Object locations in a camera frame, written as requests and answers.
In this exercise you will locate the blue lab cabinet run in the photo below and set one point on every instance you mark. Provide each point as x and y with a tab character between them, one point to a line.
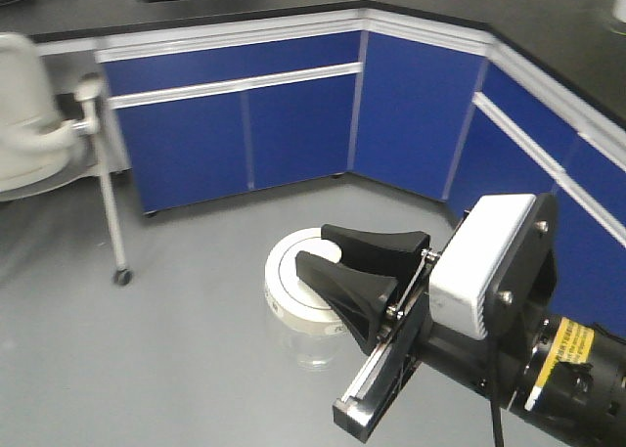
448	99

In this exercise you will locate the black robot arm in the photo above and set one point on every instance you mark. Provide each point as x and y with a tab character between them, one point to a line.
578	382

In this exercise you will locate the glass jar with cream lid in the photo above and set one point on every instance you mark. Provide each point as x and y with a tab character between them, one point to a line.
307	331

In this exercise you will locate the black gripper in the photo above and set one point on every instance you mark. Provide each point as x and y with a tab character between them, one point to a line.
382	298

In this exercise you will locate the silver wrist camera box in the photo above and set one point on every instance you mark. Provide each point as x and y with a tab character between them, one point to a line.
459	280

